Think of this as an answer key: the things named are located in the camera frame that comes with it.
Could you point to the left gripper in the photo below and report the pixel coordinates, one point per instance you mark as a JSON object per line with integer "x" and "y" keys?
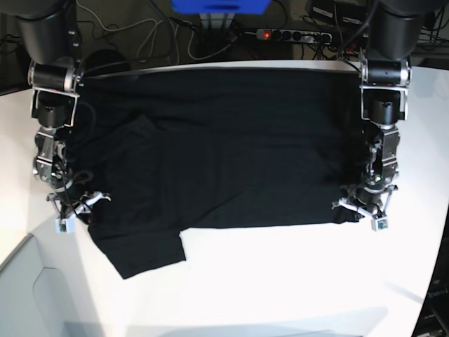
{"x": 369, "y": 201}

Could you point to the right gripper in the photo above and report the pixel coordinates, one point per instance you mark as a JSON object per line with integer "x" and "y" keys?
{"x": 70, "y": 202}

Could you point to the black T-shirt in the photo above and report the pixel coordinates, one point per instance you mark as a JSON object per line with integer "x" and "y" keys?
{"x": 213, "y": 149}

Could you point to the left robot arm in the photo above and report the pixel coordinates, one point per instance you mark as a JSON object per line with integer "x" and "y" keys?
{"x": 393, "y": 29}

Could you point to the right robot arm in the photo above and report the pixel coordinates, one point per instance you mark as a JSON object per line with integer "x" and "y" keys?
{"x": 52, "y": 39}

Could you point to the grey plastic bin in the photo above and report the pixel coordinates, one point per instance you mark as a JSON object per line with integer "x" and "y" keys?
{"x": 36, "y": 300}

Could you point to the black power strip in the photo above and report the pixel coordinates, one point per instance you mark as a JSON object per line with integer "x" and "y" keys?
{"x": 292, "y": 36}

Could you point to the blue box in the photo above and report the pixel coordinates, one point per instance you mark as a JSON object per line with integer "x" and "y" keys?
{"x": 189, "y": 7}

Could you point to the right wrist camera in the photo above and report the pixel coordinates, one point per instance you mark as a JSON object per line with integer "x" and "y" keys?
{"x": 65, "y": 225}

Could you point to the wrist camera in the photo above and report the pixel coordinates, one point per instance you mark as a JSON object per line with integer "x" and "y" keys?
{"x": 379, "y": 223}
{"x": 65, "y": 225}

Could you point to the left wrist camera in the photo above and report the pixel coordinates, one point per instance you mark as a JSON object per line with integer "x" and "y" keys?
{"x": 379, "y": 223}

